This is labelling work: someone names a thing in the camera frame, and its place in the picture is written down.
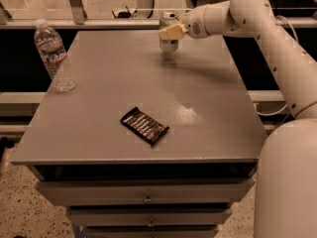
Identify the clear plastic water bottle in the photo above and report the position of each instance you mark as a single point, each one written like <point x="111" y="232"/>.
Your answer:
<point x="54" y="56"/>

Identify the middle grey drawer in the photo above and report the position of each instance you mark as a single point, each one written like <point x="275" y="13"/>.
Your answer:
<point x="172" y="215"/>

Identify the grey drawer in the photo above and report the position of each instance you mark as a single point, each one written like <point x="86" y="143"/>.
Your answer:
<point x="146" y="192"/>
<point x="154" y="232"/>
<point x="172" y="215"/>

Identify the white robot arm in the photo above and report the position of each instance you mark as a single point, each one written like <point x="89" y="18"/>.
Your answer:
<point x="286" y="189"/>

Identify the black rxbar chocolate bar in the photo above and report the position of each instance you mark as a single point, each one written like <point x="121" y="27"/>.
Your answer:
<point x="143" y="125"/>

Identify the white green 7up can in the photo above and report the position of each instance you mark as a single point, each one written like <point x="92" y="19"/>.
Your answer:
<point x="166" y="43"/>

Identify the bottom grey drawer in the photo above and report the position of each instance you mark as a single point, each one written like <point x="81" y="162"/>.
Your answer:
<point x="154" y="232"/>

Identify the metal window rail frame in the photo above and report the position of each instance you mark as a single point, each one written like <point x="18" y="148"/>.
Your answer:
<point x="89" y="14"/>

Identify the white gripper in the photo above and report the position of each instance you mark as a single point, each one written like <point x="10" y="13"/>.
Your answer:
<point x="194" y="25"/>

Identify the top grey drawer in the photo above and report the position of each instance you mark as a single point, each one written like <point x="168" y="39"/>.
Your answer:
<point x="146" y="192"/>

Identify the grey drawer cabinet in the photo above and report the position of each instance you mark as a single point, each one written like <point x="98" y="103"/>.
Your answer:
<point x="147" y="144"/>

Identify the dark object behind glass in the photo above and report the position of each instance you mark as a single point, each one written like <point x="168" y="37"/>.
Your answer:
<point x="125" y="14"/>

